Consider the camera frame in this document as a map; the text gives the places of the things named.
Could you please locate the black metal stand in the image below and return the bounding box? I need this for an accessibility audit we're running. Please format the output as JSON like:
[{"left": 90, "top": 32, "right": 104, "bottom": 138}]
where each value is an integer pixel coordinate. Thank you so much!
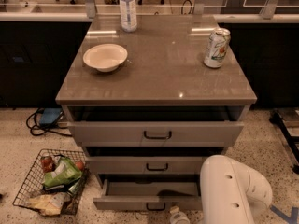
[{"left": 269, "top": 108, "right": 299, "bottom": 174}]

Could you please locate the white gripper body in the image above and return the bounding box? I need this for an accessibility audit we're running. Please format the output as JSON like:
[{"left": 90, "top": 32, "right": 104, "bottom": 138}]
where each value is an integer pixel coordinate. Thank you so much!
[{"left": 170, "top": 206, "right": 190, "bottom": 224}]

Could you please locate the green white soda can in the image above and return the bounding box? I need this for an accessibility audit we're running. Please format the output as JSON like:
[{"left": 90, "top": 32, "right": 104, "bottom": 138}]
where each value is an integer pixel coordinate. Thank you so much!
[{"left": 204, "top": 28, "right": 231, "bottom": 68}]

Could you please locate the black wire basket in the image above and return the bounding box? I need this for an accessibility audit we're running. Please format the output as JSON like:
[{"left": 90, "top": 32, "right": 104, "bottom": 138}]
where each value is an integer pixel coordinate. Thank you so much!
[{"left": 13, "top": 149, "right": 89, "bottom": 215}]

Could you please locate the green chip bag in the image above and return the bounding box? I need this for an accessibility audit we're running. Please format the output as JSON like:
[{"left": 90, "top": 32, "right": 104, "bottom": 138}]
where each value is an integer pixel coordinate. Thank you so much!
[{"left": 43, "top": 157, "right": 82, "bottom": 188}]

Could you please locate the blue floor tape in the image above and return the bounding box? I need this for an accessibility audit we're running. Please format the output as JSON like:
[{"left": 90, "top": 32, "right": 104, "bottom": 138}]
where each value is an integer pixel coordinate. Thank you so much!
[{"left": 271, "top": 205, "right": 299, "bottom": 224}]

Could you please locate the yellow snack bag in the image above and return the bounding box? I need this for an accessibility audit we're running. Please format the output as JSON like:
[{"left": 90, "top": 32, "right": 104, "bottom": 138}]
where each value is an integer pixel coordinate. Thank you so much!
[{"left": 28, "top": 192, "right": 66, "bottom": 216}]

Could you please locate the grey drawer cabinet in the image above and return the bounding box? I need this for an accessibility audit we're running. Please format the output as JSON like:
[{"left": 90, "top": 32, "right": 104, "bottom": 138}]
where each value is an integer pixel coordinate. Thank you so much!
[{"left": 55, "top": 14, "right": 258, "bottom": 213}]

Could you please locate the blue power box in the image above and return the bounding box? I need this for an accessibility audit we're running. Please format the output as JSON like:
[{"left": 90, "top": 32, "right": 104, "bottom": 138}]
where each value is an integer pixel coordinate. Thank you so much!
[{"left": 39, "top": 108, "right": 62, "bottom": 127}]

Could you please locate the clear plastic water bottle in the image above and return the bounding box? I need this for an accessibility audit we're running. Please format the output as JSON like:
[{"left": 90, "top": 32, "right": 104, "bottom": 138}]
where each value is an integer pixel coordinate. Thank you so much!
[{"left": 119, "top": 0, "right": 137, "bottom": 32}]

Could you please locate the white ceramic bowl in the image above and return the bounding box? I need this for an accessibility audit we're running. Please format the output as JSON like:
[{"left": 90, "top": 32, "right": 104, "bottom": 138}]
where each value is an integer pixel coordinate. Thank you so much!
[{"left": 83, "top": 44, "right": 128, "bottom": 72}]

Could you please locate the red apple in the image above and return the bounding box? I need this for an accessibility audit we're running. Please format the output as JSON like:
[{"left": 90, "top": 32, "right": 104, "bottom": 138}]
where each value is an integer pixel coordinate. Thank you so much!
[{"left": 75, "top": 161, "right": 85, "bottom": 171}]

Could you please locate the grey drawer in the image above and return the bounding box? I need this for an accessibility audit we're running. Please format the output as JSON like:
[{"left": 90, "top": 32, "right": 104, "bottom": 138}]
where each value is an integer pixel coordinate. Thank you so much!
[
  {"left": 85, "top": 147, "right": 224, "bottom": 175},
  {"left": 93, "top": 180, "right": 202, "bottom": 211},
  {"left": 69, "top": 106, "right": 244, "bottom": 147}
]

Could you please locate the black floor cable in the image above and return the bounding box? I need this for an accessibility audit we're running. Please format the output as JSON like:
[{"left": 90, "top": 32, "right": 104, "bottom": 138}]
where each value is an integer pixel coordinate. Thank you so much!
[{"left": 25, "top": 107, "right": 73, "bottom": 138}]

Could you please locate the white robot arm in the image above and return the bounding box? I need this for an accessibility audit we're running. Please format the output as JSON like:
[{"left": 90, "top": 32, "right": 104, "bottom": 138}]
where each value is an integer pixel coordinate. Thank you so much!
[{"left": 198, "top": 155, "right": 273, "bottom": 224}]

